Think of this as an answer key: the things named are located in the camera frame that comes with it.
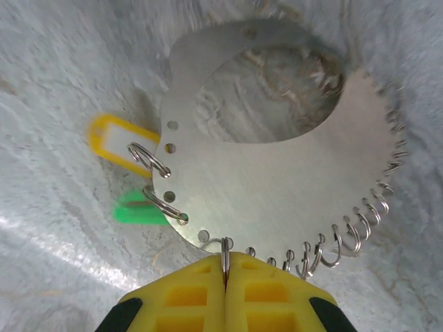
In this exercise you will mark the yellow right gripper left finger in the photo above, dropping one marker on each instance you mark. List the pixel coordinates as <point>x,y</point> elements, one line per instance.
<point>187,297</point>

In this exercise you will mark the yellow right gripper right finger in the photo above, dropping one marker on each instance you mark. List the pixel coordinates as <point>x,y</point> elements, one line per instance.
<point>266,297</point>

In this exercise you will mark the green plastic key tag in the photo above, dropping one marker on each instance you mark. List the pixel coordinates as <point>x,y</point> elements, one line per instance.
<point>138,214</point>

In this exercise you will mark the yellow plastic key tag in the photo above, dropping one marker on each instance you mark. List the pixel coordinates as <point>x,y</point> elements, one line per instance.
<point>104,133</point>

